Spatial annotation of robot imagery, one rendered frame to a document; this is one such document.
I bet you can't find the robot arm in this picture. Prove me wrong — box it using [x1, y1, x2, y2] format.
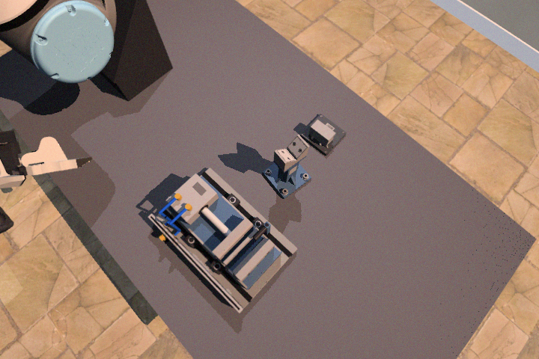
[0, 0, 116, 84]

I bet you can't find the tan rectangular block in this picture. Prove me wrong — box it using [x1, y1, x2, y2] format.
[309, 120, 335, 147]

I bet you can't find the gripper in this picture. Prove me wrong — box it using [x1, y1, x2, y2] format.
[0, 130, 92, 188]

